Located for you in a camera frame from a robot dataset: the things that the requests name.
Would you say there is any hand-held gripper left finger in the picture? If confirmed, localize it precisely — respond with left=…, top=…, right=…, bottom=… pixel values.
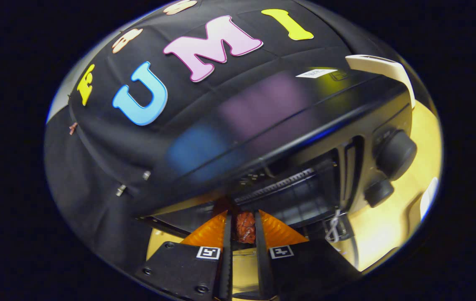
left=134, top=210, right=233, bottom=301

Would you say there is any white string tie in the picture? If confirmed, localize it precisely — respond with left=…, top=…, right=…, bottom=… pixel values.
left=328, top=209, right=344, bottom=244

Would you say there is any black backdrop cloth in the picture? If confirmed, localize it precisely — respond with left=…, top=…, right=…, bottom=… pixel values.
left=45, top=0, right=389, bottom=272

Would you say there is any dried red meat strip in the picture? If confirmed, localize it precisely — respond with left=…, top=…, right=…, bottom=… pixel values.
left=235, top=211, right=257, bottom=244

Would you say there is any black toaster oven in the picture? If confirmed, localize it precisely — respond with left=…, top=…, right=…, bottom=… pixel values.
left=135, top=67, right=418, bottom=272

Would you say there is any white toaster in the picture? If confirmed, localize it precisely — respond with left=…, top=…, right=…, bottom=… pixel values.
left=345, top=54, right=416, bottom=110

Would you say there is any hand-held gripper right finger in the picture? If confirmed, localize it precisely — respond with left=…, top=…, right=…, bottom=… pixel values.
left=255, top=210, right=361, bottom=301

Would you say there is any white rectangular dish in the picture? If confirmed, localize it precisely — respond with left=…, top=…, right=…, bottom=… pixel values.
left=420, top=178, right=439, bottom=222

